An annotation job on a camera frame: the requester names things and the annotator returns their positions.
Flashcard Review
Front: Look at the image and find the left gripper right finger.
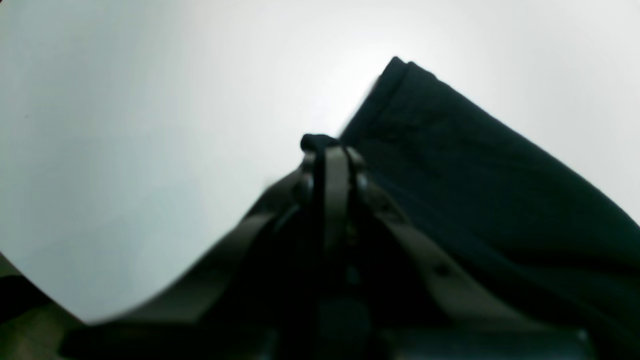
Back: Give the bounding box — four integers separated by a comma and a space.
346, 146, 551, 331

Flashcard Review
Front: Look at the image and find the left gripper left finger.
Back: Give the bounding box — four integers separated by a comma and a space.
90, 150, 321, 325

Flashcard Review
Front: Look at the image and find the black T-shirt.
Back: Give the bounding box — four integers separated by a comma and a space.
300, 56, 640, 360

